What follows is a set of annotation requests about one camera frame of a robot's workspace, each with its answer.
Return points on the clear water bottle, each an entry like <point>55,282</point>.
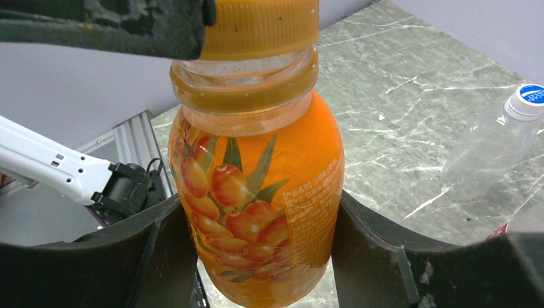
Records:
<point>485,151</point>

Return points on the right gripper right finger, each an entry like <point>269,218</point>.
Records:
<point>379,263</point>

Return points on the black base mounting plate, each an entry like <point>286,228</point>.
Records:
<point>199,289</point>

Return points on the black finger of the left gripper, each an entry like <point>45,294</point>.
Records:
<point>160,28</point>

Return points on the orange juice bottle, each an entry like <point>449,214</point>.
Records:
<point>258,162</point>

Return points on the small red label bottle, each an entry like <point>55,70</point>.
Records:
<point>528,219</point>

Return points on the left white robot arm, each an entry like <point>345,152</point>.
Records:
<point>31,157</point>

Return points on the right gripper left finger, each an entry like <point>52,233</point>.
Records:
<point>147,260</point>

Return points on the aluminium rail frame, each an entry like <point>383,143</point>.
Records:
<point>130,152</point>

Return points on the blue white bottle cap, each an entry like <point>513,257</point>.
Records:
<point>526,103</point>

